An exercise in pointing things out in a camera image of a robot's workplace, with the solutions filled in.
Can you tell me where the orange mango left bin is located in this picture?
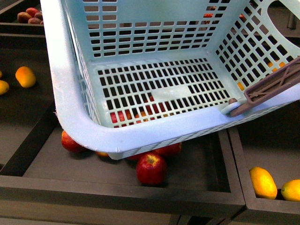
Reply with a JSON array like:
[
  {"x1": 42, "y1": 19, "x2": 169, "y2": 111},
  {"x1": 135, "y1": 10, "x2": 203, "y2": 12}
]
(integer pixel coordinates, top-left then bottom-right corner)
[{"x1": 15, "y1": 66, "x2": 36, "y2": 88}]

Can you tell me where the red apple left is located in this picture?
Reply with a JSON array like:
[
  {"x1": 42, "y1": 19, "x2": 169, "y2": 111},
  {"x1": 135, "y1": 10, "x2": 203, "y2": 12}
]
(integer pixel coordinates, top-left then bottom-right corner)
[{"x1": 61, "y1": 130, "x2": 85, "y2": 153}]

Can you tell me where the red yellow apple small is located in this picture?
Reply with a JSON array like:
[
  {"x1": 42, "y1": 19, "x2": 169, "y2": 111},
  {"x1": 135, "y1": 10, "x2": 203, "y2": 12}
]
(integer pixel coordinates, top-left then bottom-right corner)
[{"x1": 95, "y1": 151, "x2": 109, "y2": 158}]

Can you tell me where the yellow mango right bin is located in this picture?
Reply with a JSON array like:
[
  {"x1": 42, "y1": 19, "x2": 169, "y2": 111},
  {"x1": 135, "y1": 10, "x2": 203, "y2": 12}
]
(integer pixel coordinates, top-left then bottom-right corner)
[{"x1": 249, "y1": 166, "x2": 278, "y2": 200}]

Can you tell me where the light blue plastic basket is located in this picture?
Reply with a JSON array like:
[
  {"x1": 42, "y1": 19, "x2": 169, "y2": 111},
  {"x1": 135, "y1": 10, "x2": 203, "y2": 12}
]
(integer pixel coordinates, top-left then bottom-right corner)
[{"x1": 41, "y1": 0, "x2": 300, "y2": 159}]

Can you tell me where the yellow lemon right bin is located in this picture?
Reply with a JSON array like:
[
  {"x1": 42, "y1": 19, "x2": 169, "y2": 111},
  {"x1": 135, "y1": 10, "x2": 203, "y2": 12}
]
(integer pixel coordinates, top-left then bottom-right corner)
[{"x1": 281, "y1": 179, "x2": 300, "y2": 202}]

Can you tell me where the brown basket handle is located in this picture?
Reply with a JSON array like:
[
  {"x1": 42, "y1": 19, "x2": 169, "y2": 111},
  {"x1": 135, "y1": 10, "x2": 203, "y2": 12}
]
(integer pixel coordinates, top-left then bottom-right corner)
[{"x1": 230, "y1": 57, "x2": 300, "y2": 117}]

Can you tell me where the red apple front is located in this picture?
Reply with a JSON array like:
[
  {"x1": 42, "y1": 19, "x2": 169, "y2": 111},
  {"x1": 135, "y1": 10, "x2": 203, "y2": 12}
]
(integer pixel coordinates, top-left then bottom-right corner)
[{"x1": 136, "y1": 152, "x2": 167, "y2": 185}]

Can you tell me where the brown kiwi fruit pile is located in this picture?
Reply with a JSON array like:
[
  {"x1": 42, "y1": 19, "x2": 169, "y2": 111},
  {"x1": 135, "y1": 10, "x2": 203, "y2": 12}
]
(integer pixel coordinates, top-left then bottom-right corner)
[{"x1": 17, "y1": 7, "x2": 44, "y2": 24}]

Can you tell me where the dark wooden right crate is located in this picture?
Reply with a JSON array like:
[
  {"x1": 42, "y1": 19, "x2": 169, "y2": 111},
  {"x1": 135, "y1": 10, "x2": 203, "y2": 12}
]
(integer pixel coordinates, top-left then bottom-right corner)
[{"x1": 227, "y1": 104, "x2": 300, "y2": 221}]

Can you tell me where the dark wooden apple crate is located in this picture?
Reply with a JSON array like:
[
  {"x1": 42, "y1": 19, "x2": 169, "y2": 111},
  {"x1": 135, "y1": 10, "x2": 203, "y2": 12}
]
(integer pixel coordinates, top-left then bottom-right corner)
[{"x1": 0, "y1": 104, "x2": 245, "y2": 218}]

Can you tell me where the yellow lemon left edge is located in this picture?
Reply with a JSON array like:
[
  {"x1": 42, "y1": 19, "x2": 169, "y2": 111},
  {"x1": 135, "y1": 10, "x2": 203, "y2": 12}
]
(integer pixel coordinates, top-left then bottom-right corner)
[{"x1": 0, "y1": 80, "x2": 9, "y2": 95}]

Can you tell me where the red apple under basket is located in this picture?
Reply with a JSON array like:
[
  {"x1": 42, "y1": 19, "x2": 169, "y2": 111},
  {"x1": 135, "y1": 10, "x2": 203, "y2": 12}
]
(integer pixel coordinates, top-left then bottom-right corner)
[{"x1": 126, "y1": 142, "x2": 182, "y2": 161}]

